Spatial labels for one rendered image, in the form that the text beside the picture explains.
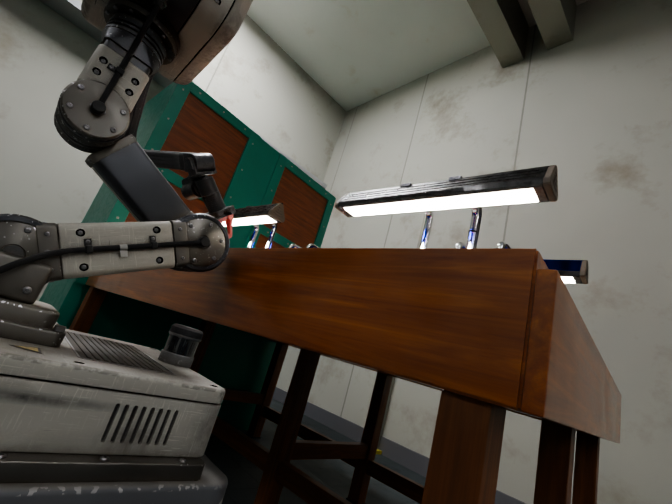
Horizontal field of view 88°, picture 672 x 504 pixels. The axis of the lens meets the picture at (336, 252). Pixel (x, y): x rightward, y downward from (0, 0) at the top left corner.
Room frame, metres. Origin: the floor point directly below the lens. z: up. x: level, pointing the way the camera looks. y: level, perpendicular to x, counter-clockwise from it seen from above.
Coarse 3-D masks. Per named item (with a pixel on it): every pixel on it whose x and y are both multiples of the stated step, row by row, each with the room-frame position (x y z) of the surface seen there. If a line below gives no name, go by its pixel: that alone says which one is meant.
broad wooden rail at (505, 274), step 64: (256, 256) 0.77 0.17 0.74; (320, 256) 0.62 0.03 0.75; (384, 256) 0.52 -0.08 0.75; (448, 256) 0.45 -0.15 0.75; (512, 256) 0.39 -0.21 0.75; (256, 320) 0.71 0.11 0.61; (320, 320) 0.59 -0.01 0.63; (384, 320) 0.50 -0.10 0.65; (448, 320) 0.44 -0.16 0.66; (512, 320) 0.38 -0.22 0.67; (448, 384) 0.43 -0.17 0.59; (512, 384) 0.38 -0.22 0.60
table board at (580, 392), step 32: (544, 288) 0.36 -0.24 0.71; (544, 320) 0.36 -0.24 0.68; (576, 320) 0.46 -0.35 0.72; (544, 352) 0.36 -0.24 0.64; (576, 352) 0.48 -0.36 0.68; (544, 384) 0.36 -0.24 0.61; (576, 384) 0.49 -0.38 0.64; (608, 384) 0.85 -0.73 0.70; (544, 416) 0.36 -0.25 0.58; (576, 416) 0.51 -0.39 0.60; (608, 416) 0.87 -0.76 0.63
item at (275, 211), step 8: (240, 208) 1.54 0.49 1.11; (248, 208) 1.47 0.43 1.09; (256, 208) 1.42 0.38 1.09; (264, 208) 1.36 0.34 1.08; (272, 208) 1.31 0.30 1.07; (280, 208) 1.33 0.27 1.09; (216, 216) 1.61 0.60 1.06; (240, 216) 1.46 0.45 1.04; (248, 216) 1.42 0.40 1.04; (256, 216) 1.38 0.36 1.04; (272, 216) 1.32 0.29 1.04; (280, 216) 1.34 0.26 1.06; (256, 224) 1.49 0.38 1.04
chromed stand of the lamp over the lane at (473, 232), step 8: (456, 176) 0.80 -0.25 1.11; (408, 184) 0.90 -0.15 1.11; (472, 208) 0.91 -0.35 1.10; (480, 208) 0.90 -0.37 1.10; (432, 216) 1.02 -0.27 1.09; (472, 216) 0.92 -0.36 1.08; (480, 216) 0.91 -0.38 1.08; (424, 224) 1.03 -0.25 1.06; (472, 224) 0.92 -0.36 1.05; (424, 232) 1.02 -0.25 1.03; (472, 232) 0.91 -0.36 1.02; (424, 240) 1.02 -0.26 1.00; (472, 240) 0.91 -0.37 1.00
